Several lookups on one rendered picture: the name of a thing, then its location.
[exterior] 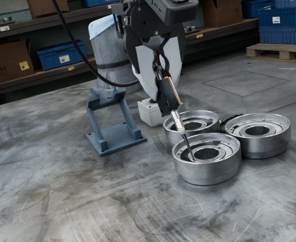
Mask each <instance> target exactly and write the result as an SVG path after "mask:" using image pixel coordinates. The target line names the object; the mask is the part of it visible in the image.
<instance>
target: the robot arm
mask: <svg viewBox="0 0 296 242"><path fill-rule="evenodd" d="M198 3H199V1H198V0H121V1H120V3H119V4H114V5H111V10H112V15H109V16H106V17H103V18H101V19H98V20H95V21H93V22H91V23H90V24H89V27H88V29H89V34H90V40H91V43H92V47H93V51H94V55H95V61H96V64H97V69H98V73H99V74H101V75H102V76H103V77H104V78H106V79H107V80H110V81H112V82H115V81H117V83H118V84H125V83H130V82H133V81H135V80H137V79H139V81H140V82H139V83H137V84H135V85H132V86H128V87H116V90H119V89H122V88H126V94H125V95H128V94H131V93H134V92H137V91H139V90H141V89H142V88H144V90H145V91H146V93H147V94H148V95H149V96H150V97H151V98H152V99H153V100H154V101H157V100H158V93H159V89H158V87H157V85H156V82H155V79H156V75H155V73H154V71H153V61H154V52H153V51H154V50H160V56H159V58H160V63H161V65H162V67H163V69H164V70H165V72H166V74H167V76H168V77H170V78H171V80H172V82H173V85H174V87H175V89H176V87H177V85H178V81H179V77H180V73H181V68H182V62H183V60H184V52H185V44H186V35H185V30H184V26H183V24H182V23H184V22H188V21H192V20H195V18H196V13H197V8H198ZM99 85H102V87H103V88H104V91H105V93H106V96H107V97H112V96H113V87H114V86H112V85H109V84H107V83H105V82H104V81H102V80H101V79H99V78H98V77H97V86H99Z"/></svg>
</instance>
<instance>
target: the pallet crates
mask: <svg viewBox="0 0 296 242"><path fill-rule="evenodd" d="M267 8H271V9H269V10H266V9H267ZM267 8H263V9H259V10H257V11H258V20H259V26H258V27H259V32H260V43H258V44H256V45H252V46H249V47H247V48H246V51H247V59H258V60H268V61H282V62H293V63H296V59H295V54H296V0H275V5H274V6H270V7H267ZM260 50H264V51H265V52H271V53H279V55H280V57H271V56H261V55H260Z"/></svg>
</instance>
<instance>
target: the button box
mask: <svg viewBox="0 0 296 242"><path fill-rule="evenodd" d="M137 103H138V108H139V112H140V117H141V120H142V121H144V122H145V123H146V124H148V125H149V126H151V127H152V128H153V127H155V126H158V125H162V124H163V123H164V121H165V120H166V119H167V118H169V117H171V115H168V116H164V117H161V116H162V113H161V111H160V108H159V106H158V104H157V101H154V100H153V99H152V98H148V99H145V100H142V101H138V102H137Z"/></svg>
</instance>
